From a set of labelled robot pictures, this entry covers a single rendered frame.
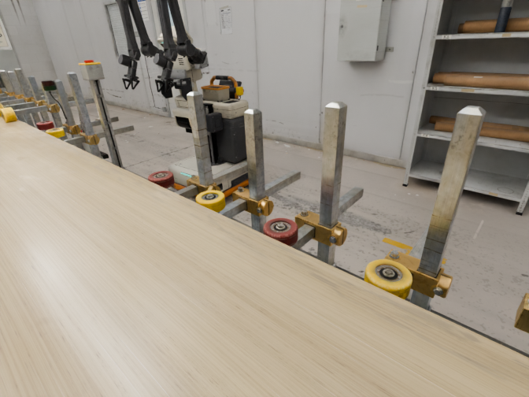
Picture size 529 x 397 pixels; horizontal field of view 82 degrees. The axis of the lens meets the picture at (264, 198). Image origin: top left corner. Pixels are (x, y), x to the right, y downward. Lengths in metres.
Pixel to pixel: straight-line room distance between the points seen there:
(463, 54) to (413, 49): 0.41
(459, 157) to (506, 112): 2.67
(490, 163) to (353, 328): 2.99
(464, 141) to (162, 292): 0.58
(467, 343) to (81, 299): 0.61
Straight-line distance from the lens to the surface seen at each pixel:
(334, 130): 0.70
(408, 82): 3.43
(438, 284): 0.76
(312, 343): 0.49
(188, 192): 1.12
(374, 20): 3.29
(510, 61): 3.25
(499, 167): 3.41
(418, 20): 3.40
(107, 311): 0.60
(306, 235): 0.80
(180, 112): 2.64
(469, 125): 0.61
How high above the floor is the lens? 1.29
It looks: 28 degrees down
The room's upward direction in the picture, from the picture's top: 2 degrees counter-clockwise
